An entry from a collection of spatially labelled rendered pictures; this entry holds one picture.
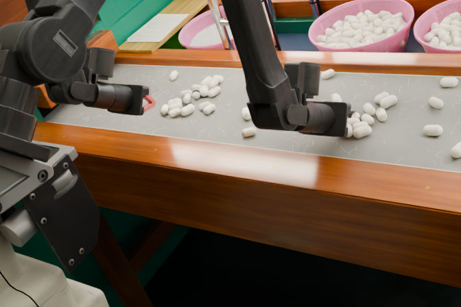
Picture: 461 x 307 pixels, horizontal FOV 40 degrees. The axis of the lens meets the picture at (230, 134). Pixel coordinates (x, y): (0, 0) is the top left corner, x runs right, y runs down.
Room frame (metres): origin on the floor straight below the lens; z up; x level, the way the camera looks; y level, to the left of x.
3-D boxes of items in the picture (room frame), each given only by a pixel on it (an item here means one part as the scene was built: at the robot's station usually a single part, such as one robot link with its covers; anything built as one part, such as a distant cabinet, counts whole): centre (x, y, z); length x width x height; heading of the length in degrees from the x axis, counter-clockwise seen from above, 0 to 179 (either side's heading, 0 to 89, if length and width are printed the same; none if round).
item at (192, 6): (1.90, 0.07, 0.77); 0.33 x 0.15 x 0.01; 136
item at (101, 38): (1.69, 0.34, 0.83); 0.30 x 0.06 x 0.07; 136
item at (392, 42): (1.45, -0.41, 0.72); 0.27 x 0.27 x 0.10
